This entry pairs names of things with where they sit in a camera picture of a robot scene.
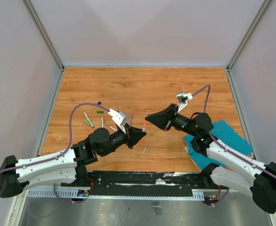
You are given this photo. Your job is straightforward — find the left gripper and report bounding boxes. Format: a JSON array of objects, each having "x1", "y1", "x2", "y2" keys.
[{"x1": 99, "y1": 123, "x2": 147, "y2": 156}]

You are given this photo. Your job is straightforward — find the pink pen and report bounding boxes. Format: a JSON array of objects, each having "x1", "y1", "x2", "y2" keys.
[{"x1": 81, "y1": 121, "x2": 93, "y2": 133}]

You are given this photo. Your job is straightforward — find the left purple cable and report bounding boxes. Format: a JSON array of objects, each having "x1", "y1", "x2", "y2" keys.
[{"x1": 0, "y1": 102, "x2": 111, "y2": 191}]

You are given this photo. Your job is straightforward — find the purple pen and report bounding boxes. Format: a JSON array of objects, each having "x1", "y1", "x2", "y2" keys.
[{"x1": 129, "y1": 107, "x2": 134, "y2": 125}]

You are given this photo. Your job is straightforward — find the teal cloth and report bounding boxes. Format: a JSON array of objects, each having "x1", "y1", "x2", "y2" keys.
[{"x1": 184, "y1": 120, "x2": 253, "y2": 171}]

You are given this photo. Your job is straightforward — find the orange pen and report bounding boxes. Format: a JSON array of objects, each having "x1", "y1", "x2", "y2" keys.
[{"x1": 139, "y1": 112, "x2": 149, "y2": 145}]

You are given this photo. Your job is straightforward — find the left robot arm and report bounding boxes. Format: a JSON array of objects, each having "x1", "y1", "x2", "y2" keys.
[{"x1": 0, "y1": 125, "x2": 146, "y2": 198}]

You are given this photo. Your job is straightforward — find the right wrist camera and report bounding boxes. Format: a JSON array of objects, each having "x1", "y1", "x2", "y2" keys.
[{"x1": 176, "y1": 91, "x2": 193, "y2": 113}]

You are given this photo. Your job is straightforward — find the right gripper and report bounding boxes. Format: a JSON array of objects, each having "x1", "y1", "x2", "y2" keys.
[{"x1": 145, "y1": 103, "x2": 197, "y2": 137}]

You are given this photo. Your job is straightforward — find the light green pen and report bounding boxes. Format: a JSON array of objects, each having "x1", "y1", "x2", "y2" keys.
[{"x1": 84, "y1": 120, "x2": 94, "y2": 128}]

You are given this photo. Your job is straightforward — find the purple cable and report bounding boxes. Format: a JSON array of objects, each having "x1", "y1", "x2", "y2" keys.
[
  {"x1": 0, "y1": 102, "x2": 111, "y2": 191},
  {"x1": 191, "y1": 84, "x2": 276, "y2": 202}
]

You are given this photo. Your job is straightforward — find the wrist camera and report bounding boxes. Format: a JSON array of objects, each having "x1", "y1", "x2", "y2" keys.
[
  {"x1": 108, "y1": 108, "x2": 129, "y2": 133},
  {"x1": 176, "y1": 91, "x2": 193, "y2": 113}
]

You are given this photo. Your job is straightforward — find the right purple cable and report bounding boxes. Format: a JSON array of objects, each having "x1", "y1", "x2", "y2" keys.
[{"x1": 191, "y1": 84, "x2": 276, "y2": 202}]

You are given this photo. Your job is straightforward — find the white cable duct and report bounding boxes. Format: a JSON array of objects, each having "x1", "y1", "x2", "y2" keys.
[{"x1": 27, "y1": 186, "x2": 205, "y2": 201}]

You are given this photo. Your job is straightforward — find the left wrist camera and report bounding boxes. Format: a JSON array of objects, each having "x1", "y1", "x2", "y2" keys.
[{"x1": 108, "y1": 108, "x2": 129, "y2": 133}]

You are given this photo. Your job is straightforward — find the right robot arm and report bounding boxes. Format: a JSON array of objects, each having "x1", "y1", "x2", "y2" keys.
[{"x1": 145, "y1": 104, "x2": 276, "y2": 214}]

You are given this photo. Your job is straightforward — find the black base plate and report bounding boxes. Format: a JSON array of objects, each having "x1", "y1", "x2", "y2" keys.
[{"x1": 88, "y1": 171, "x2": 219, "y2": 191}]

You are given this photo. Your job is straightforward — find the white pen green tip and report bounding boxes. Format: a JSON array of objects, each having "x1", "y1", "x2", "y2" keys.
[{"x1": 83, "y1": 111, "x2": 94, "y2": 128}]

